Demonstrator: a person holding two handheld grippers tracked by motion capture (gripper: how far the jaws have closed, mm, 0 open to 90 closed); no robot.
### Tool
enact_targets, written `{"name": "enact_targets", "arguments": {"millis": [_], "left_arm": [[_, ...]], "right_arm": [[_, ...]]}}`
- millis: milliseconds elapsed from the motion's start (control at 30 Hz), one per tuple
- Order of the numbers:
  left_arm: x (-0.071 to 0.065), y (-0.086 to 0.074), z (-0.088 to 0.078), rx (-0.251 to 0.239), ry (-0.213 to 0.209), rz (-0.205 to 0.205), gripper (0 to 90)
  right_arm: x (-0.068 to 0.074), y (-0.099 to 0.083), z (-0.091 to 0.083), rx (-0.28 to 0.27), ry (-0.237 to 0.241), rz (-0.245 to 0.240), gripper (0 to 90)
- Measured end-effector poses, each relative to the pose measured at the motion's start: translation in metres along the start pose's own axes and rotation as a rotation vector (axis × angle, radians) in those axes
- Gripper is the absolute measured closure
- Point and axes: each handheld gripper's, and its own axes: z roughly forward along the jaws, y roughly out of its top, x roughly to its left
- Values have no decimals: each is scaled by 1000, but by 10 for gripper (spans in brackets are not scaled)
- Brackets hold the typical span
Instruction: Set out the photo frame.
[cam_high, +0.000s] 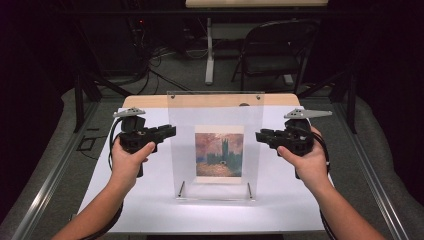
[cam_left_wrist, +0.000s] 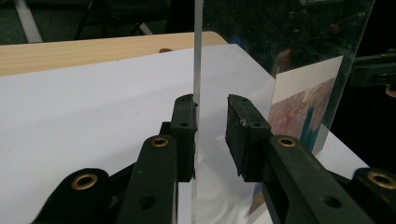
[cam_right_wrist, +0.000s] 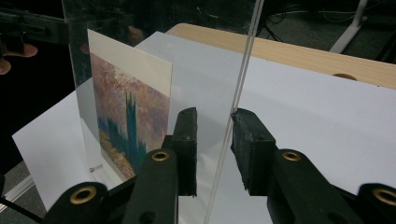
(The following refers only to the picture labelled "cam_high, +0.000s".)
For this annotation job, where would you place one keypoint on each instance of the black folding chair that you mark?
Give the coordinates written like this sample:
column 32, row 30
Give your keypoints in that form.
column 276, row 65

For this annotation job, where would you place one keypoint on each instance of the person's left hand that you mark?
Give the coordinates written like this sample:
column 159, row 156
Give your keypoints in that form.
column 125, row 166

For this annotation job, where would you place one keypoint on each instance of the person's right hand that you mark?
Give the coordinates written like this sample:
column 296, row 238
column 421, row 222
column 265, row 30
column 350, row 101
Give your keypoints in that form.
column 311, row 166

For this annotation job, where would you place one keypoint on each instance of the clear acrylic photo frame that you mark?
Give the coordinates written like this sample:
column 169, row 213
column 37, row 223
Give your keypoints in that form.
column 181, row 150

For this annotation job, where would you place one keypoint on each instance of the black metal stand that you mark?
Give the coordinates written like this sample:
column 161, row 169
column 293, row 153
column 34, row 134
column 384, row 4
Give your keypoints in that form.
column 79, row 103
column 351, row 106

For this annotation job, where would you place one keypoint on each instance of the white board sheet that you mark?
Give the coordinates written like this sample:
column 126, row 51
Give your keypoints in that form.
column 283, row 200

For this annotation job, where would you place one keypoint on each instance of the light wooden desk top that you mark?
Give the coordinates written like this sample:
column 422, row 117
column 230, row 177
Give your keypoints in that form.
column 256, row 3

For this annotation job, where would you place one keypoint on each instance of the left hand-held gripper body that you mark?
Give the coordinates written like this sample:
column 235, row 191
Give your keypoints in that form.
column 133, row 136

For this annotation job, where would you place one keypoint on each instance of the painting print card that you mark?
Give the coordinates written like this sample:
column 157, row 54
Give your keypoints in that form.
column 218, row 153

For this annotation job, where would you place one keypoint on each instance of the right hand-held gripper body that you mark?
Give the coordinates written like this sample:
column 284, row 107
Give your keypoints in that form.
column 296, row 138

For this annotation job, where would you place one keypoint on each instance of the wooden table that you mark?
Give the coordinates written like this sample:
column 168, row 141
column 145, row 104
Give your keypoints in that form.
column 146, row 100

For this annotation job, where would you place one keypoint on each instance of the black horizontal bar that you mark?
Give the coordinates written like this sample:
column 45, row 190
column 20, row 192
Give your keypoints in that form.
column 133, row 12

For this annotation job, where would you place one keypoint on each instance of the white desk leg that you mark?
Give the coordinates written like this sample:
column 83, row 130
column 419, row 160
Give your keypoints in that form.
column 209, row 53

